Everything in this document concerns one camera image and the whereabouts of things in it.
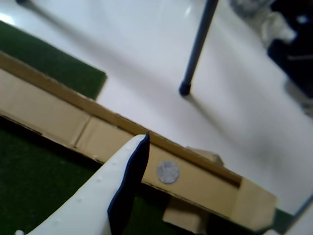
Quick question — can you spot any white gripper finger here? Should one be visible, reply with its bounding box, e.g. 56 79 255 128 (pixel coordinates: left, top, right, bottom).
26 131 151 235
283 194 313 235

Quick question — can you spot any large green putting mat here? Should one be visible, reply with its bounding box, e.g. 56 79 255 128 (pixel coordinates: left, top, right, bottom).
0 117 303 235

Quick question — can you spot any small green turf mat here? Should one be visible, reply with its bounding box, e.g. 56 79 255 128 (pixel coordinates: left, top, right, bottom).
0 21 108 100

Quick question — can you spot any black fabric object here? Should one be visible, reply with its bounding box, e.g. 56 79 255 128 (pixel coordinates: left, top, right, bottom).
266 0 313 92

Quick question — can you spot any cardboard box wall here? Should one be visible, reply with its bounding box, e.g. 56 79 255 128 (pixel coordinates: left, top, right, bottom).
0 51 278 233

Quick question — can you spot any black camera tripod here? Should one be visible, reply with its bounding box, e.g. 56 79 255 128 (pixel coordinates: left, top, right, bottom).
14 0 219 96

